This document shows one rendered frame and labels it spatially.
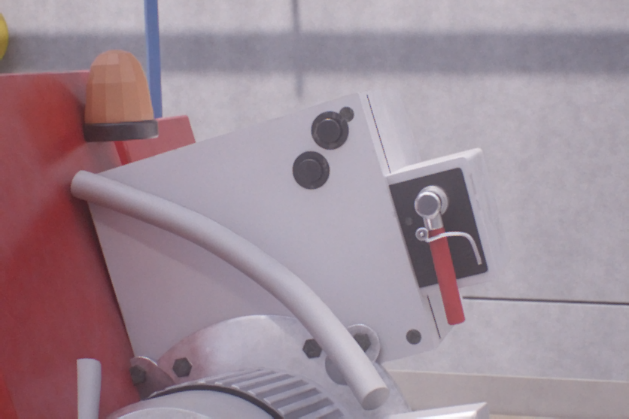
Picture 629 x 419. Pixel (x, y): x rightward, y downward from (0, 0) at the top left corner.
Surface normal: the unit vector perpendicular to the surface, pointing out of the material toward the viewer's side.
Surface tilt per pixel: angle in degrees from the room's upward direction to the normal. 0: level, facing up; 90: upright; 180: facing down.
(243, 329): 81
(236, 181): 90
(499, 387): 90
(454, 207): 90
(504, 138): 90
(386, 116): 72
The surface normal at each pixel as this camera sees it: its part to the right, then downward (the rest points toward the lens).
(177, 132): 0.93, -0.27
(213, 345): -0.22, -0.07
